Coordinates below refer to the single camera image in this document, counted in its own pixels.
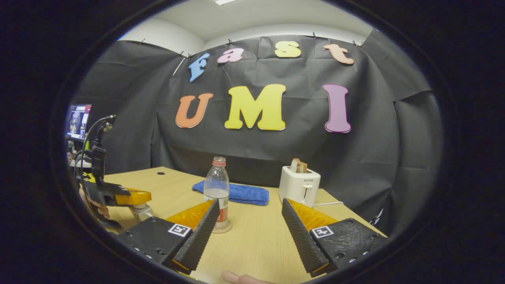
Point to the white toaster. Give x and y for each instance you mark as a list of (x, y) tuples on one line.
[(298, 187)]

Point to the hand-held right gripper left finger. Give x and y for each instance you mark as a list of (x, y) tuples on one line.
[(199, 236)]

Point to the blue folded towel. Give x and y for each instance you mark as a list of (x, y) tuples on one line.
[(246, 194)]

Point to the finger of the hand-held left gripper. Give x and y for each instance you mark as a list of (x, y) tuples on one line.
[(136, 196)]

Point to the white floral teacup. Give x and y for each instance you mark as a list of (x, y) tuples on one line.
[(144, 215)]

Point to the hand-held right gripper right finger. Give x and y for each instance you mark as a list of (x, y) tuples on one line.
[(300, 236)]

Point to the clear plastic water bottle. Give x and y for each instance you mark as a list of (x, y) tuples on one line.
[(217, 185)]

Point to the computer monitor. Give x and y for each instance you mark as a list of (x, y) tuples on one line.
[(79, 122)]

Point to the toasted bread slice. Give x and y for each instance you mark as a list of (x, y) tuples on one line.
[(298, 166)]

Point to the black backdrop cloth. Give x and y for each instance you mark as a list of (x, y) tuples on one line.
[(375, 138)]

